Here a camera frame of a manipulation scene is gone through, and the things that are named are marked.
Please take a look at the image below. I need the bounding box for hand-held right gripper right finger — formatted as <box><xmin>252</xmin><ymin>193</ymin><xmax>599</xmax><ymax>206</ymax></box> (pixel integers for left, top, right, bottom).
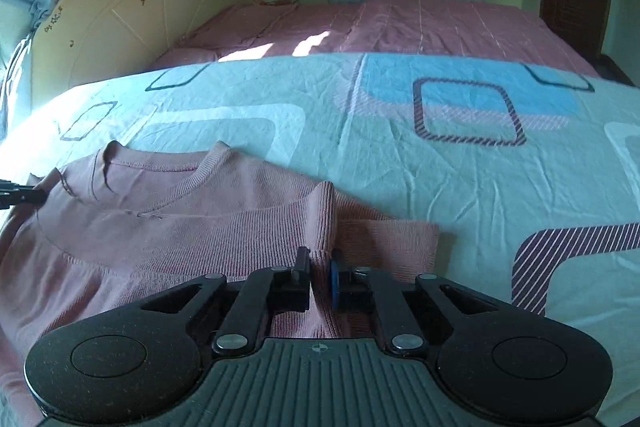
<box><xmin>327</xmin><ymin>249</ymin><xmax>502</xmax><ymax>356</ymax></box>

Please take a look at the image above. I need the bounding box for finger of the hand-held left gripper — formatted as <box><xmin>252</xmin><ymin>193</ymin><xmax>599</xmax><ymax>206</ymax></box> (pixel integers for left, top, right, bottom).
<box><xmin>0</xmin><ymin>178</ymin><xmax>47</xmax><ymax>209</ymax></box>

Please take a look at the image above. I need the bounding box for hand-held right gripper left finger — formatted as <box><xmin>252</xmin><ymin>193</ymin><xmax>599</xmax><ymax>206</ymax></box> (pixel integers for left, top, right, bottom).
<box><xmin>135</xmin><ymin>247</ymin><xmax>314</xmax><ymax>356</ymax></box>

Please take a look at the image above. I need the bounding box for pink sweatshirt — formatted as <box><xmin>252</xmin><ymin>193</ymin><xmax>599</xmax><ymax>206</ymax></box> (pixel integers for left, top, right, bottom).
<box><xmin>0</xmin><ymin>140</ymin><xmax>441</xmax><ymax>427</ymax></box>

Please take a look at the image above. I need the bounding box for blue patterned bedsheet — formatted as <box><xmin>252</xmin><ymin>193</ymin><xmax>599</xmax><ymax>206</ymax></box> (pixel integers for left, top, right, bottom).
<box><xmin>0</xmin><ymin>52</ymin><xmax>640</xmax><ymax>427</ymax></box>

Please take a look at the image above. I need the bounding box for cream wooden headboard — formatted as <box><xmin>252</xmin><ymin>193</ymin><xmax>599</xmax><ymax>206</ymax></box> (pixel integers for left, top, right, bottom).
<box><xmin>30</xmin><ymin>0</ymin><xmax>257</xmax><ymax>110</ymax></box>

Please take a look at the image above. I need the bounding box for pink striped bed cover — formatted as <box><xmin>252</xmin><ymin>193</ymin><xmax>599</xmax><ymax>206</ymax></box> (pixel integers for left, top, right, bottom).
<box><xmin>149</xmin><ymin>0</ymin><xmax>603</xmax><ymax>78</ymax></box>

